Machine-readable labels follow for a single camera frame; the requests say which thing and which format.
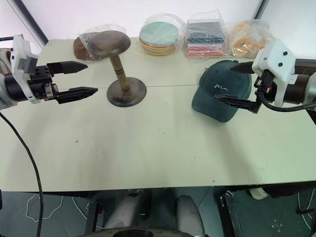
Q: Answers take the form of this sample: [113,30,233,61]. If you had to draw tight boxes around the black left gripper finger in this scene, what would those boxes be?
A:
[46,61,88,75]
[55,86,99,105]

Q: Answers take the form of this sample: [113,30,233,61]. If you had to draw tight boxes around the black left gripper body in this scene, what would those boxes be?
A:
[27,65,60,102]

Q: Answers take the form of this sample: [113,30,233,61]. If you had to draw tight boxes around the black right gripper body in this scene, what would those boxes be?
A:
[254,69,275,102]

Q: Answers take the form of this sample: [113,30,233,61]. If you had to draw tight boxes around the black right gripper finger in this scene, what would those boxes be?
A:
[214,95,263,115]
[229,61,255,75]

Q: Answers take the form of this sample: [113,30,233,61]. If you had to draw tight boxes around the bagged brown item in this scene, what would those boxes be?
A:
[73,24,127,62]

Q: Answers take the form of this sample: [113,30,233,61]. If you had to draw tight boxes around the brown wooden hat stand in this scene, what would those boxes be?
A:
[87,30,148,108]

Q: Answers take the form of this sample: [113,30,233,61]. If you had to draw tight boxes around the dark green baseball cap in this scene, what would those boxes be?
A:
[192,60,253,123]

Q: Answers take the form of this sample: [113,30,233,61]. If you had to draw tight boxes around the bagged stack of folded cloths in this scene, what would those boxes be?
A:
[183,8,227,59]

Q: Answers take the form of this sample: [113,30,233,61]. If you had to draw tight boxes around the white object under table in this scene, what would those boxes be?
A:
[248,187,269,200]

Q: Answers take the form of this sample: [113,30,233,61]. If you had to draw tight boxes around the bagged stack of coloured plates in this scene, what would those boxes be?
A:
[137,12,186,57]

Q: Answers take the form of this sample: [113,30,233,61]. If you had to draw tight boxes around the grey right robot leg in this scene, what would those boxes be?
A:
[175,194,206,236]

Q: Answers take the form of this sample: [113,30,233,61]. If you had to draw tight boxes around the dark rounded robot torso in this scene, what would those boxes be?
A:
[90,226,190,237]

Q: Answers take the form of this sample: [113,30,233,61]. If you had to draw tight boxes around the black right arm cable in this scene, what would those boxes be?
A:
[256,71,316,112]

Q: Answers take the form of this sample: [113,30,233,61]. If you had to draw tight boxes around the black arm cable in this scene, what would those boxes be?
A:
[256,71,316,112]
[0,110,44,237]

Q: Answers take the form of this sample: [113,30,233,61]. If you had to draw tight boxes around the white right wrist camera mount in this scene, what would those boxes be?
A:
[251,39,297,108]

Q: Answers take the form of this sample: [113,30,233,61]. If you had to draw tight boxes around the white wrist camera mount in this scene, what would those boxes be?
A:
[10,34,40,105]
[251,39,297,108]

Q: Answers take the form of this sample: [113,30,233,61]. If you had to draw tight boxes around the bagged orange ring toys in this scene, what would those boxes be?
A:
[227,19,276,59]

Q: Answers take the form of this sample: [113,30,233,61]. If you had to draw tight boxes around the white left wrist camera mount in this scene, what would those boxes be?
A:
[10,34,40,105]

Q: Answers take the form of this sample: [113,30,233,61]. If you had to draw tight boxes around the dark window frame bar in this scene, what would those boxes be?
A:
[10,0,49,48]
[251,0,270,21]

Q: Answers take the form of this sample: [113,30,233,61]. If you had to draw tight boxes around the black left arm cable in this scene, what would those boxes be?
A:
[0,110,44,237]

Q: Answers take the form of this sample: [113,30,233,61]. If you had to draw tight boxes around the black table leg frame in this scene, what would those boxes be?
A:
[84,200,102,235]
[216,189,245,237]

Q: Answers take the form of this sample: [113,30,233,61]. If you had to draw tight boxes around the white floor cable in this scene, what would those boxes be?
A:
[25,192,65,221]

